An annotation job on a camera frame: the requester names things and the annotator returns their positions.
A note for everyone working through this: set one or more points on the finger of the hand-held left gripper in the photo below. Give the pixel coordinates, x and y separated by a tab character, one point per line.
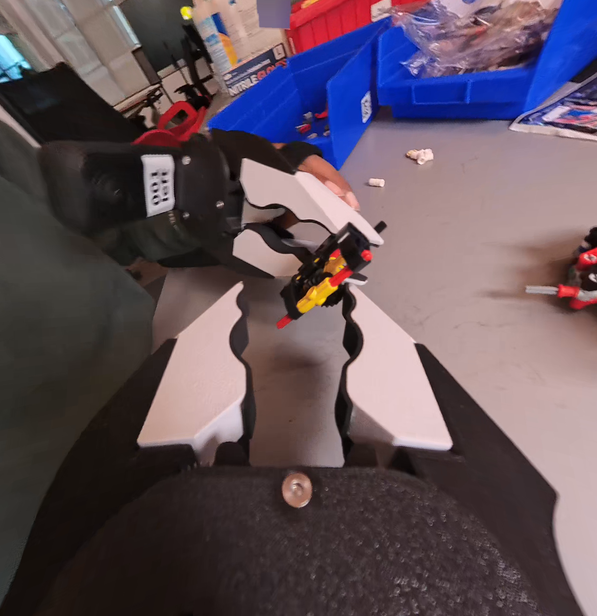
303	192
260	255

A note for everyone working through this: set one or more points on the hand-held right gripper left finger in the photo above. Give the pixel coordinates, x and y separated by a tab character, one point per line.
202	380

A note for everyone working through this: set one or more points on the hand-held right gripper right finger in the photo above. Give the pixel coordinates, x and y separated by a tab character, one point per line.
395	385

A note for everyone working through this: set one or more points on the black yellow lego wing assembly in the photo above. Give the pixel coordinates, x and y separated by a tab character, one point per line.
317	293

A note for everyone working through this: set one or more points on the scattered red white lego pieces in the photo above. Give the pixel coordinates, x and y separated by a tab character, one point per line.
310	126

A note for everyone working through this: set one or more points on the white lego connector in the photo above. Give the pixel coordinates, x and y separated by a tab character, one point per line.
420	156

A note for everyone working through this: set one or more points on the lego car chassis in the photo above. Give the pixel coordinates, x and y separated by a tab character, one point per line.
587	284

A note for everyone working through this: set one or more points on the clear bags of lego parts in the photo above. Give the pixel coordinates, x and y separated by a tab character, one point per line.
472	38

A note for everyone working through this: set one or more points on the lego instruction booklet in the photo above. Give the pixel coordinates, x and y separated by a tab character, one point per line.
568	113

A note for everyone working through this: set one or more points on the red plastic cart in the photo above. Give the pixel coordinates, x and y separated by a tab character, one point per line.
178	120

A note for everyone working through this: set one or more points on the blue plastic storage bin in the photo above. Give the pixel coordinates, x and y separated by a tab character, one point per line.
447	101
349	110

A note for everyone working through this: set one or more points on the blue white cardboard box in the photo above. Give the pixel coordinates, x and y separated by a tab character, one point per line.
255	72

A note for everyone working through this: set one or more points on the white bottle blue label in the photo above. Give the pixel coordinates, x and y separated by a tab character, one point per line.
216	43

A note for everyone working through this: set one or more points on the black angled panel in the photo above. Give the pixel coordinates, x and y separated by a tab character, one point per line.
62	106

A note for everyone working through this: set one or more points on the red plastic storage bin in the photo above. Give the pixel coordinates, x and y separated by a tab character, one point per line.
327	24

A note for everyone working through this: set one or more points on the black tv screen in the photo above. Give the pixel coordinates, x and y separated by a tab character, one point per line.
154	29

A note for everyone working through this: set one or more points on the person's green sweatshirt torso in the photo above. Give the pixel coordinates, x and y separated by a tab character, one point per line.
48	298

